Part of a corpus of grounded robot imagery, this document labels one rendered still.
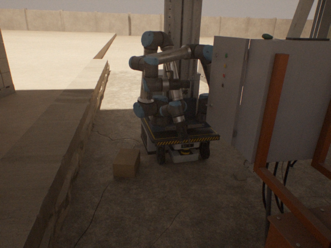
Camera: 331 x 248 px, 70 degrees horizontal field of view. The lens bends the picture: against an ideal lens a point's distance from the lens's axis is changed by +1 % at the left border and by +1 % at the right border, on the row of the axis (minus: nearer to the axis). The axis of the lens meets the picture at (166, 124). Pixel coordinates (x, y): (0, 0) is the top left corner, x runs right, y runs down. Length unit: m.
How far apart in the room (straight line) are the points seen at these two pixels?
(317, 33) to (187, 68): 3.29
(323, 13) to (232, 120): 4.08
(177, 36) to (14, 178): 1.74
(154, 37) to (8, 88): 2.64
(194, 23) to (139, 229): 1.80
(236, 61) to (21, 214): 1.43
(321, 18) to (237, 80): 4.02
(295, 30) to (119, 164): 1.69
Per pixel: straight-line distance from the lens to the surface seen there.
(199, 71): 6.57
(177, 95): 1.95
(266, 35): 1.30
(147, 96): 2.06
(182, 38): 2.39
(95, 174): 2.36
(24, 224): 1.50
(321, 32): 5.33
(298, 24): 1.82
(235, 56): 1.39
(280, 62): 1.14
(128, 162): 2.22
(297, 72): 1.25
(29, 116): 3.00
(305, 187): 2.52
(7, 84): 4.04
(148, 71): 1.50
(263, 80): 1.18
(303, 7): 1.81
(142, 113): 2.07
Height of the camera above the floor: 1.29
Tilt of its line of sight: 22 degrees down
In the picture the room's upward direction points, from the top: 2 degrees clockwise
